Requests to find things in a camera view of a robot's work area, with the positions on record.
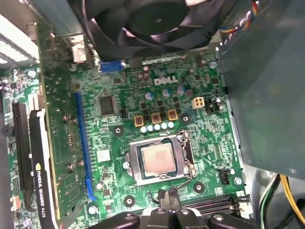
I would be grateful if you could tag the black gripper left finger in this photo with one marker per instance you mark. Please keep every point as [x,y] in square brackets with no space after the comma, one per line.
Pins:
[157,219]

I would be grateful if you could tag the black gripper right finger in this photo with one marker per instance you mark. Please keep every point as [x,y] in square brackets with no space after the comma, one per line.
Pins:
[188,219]

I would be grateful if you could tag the silver CPU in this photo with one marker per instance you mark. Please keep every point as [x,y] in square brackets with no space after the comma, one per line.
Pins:
[158,159]

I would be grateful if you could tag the black RAM slot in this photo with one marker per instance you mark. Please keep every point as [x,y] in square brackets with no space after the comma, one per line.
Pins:
[207,200]
[219,209]

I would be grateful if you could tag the metal socket cover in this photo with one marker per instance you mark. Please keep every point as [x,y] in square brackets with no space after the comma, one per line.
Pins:
[133,171]

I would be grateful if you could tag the thin metal locking lever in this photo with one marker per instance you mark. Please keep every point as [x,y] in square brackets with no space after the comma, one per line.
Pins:
[191,156]

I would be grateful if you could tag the green motherboard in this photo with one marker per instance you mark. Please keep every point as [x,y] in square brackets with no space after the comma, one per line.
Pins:
[202,148]

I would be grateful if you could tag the blue expansion slot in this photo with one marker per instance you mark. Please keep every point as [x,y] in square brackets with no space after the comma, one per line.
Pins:
[83,143]

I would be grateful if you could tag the white board power socket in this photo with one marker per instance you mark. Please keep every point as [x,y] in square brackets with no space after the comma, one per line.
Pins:
[198,102]

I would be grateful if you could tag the black chipset chip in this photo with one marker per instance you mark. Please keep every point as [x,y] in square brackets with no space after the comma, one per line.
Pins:
[107,105]

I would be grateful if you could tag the black graphics card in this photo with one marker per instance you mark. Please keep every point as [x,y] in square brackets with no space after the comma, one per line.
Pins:
[41,148]

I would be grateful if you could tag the black expansion slot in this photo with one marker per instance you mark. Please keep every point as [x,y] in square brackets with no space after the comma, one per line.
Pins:
[22,148]

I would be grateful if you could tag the grey power supply unit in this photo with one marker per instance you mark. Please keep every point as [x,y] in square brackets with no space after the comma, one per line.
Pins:
[267,83]

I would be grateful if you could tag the blue board connector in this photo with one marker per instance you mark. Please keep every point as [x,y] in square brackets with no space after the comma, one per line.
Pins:
[110,66]

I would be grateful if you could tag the black case fan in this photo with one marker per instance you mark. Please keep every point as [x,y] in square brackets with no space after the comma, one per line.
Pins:
[155,23]

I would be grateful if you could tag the black PC case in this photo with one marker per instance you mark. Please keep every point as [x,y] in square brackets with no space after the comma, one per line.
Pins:
[16,23]

